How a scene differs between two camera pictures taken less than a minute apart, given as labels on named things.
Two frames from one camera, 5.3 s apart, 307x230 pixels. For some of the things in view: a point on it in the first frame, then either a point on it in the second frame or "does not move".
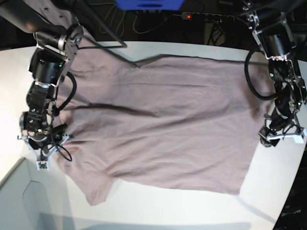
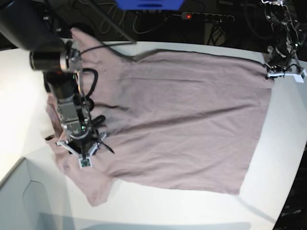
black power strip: [201, 16] does not move
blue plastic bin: [150, 5] does not move
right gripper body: [270, 136] → [283, 66]
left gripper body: [44, 145] → [84, 146]
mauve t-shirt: [172, 122] does not move
